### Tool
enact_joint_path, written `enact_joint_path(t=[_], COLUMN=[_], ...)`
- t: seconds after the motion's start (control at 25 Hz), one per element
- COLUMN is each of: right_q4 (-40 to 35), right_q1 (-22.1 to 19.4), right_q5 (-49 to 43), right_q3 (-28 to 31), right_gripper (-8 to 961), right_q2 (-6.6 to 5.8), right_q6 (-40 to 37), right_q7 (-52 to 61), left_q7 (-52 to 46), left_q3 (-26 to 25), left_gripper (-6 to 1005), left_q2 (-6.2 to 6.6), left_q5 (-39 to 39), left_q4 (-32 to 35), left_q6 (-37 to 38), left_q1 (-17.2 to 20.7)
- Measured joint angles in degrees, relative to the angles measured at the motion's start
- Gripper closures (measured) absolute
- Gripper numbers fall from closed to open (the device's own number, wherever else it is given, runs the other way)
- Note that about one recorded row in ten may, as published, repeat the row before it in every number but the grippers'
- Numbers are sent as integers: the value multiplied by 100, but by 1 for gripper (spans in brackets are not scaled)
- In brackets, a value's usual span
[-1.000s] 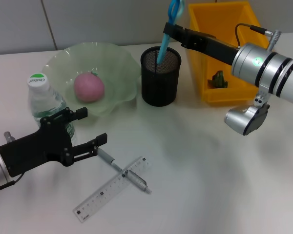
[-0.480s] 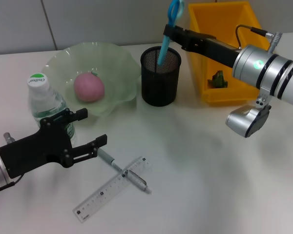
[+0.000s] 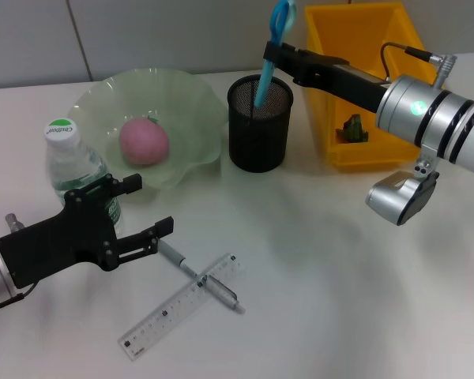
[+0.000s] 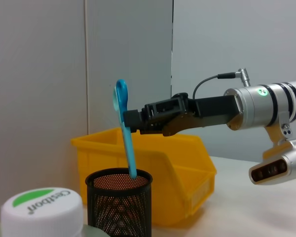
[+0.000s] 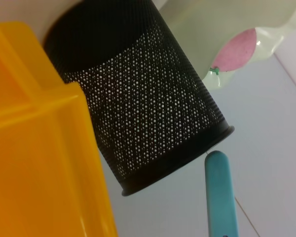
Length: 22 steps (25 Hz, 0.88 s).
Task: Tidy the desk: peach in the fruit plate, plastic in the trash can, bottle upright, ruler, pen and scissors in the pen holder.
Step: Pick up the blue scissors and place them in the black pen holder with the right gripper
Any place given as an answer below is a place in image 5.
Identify yellow plastic bin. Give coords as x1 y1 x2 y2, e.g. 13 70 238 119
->
0 20 119 237

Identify black mesh pen holder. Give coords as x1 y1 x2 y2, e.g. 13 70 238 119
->
44 0 235 197

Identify green wavy glass fruit plate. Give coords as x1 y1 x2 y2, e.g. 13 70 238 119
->
160 0 296 90

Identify blue scissors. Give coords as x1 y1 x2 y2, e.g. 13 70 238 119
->
204 151 239 237

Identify pink peach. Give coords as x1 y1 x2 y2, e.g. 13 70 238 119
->
213 28 259 74

